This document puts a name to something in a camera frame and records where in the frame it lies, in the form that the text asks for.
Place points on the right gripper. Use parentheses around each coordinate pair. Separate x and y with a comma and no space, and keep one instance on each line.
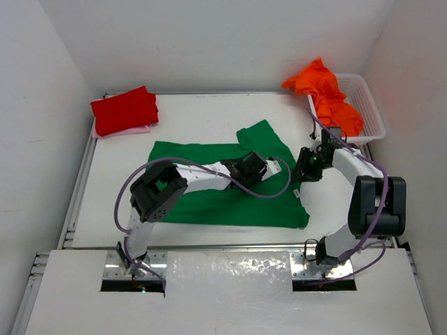
(302,169)

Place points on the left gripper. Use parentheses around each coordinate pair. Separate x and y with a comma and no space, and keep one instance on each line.
(258,176)

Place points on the green t-shirt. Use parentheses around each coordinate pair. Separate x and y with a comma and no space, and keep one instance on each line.
(236,207)

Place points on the pink t-shirt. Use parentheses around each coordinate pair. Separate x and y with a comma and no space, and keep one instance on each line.
(130,131)

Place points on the red t-shirt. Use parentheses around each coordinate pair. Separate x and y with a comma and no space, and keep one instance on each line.
(127,111)

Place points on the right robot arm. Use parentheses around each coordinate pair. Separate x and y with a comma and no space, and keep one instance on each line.
(378,202)

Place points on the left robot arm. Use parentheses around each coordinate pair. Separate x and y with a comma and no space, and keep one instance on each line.
(156,192)

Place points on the orange t-shirt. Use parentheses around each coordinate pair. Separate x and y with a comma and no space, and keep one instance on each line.
(331,108)

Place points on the white plastic basket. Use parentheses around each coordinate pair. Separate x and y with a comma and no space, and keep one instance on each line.
(359,96)

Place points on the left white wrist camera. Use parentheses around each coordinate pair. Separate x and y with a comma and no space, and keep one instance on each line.
(272,168)

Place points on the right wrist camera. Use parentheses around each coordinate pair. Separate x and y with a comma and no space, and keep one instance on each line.
(332,135)

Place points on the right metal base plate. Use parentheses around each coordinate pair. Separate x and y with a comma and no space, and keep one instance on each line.
(304,270)

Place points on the metal base plate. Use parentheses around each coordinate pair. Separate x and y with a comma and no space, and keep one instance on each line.
(153,268)
(304,270)

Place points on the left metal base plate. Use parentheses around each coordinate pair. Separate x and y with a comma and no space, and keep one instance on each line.
(153,268)

